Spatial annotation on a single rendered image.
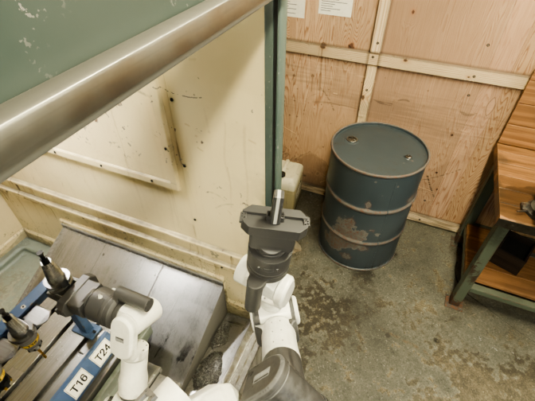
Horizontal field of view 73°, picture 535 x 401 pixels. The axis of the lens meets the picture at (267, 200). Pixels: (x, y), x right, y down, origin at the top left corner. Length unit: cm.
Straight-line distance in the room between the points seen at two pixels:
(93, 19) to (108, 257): 153
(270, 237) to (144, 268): 116
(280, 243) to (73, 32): 45
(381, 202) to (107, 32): 202
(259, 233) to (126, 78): 36
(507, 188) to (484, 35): 86
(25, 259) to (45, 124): 209
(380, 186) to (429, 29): 95
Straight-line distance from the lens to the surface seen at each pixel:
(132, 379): 106
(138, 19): 45
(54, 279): 108
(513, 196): 231
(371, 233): 247
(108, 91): 37
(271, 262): 69
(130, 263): 179
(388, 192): 224
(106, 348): 147
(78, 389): 145
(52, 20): 37
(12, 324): 121
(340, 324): 251
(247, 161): 104
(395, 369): 246
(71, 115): 35
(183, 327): 162
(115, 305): 100
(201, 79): 98
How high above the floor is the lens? 217
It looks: 43 degrees down
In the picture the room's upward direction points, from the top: straight up
